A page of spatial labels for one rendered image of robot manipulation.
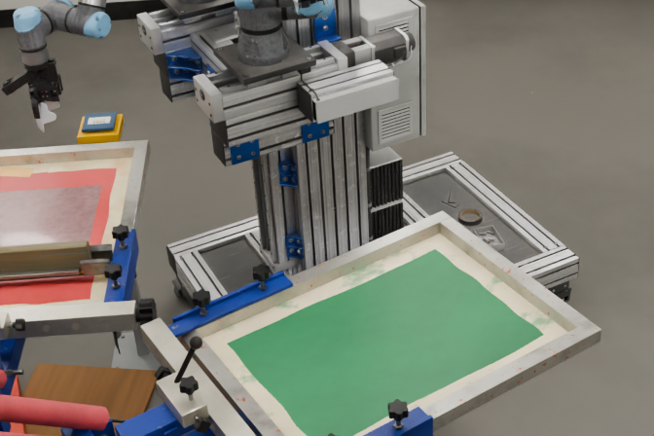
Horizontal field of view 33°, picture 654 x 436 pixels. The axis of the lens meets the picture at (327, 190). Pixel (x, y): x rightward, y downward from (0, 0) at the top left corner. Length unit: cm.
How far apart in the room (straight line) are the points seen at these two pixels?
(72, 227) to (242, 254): 117
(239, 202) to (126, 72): 144
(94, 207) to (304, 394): 97
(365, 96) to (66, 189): 89
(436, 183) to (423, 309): 183
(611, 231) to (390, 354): 219
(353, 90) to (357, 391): 100
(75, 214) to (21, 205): 17
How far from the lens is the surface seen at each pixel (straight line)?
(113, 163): 330
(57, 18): 319
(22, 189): 327
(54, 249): 281
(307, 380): 247
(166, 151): 518
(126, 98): 568
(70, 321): 262
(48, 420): 226
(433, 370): 249
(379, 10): 343
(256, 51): 307
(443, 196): 435
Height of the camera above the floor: 266
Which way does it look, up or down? 34 degrees down
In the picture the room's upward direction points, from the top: 4 degrees counter-clockwise
